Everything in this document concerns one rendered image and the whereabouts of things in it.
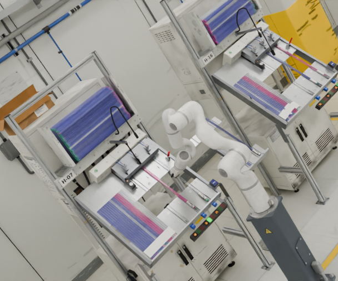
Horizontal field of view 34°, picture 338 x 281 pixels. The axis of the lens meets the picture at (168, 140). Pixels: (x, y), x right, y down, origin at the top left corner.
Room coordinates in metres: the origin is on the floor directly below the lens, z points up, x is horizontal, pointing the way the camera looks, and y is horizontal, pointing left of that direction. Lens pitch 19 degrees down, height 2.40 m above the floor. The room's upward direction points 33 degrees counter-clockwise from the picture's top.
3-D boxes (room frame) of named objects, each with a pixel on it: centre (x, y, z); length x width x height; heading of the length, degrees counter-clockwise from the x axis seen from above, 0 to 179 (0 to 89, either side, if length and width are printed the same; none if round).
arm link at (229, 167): (2.91, -0.23, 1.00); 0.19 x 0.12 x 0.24; 120
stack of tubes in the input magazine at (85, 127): (3.71, 0.38, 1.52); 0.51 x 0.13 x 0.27; 116
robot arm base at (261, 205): (2.93, -0.26, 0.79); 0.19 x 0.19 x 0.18
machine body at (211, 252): (3.79, 0.49, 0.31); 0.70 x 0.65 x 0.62; 116
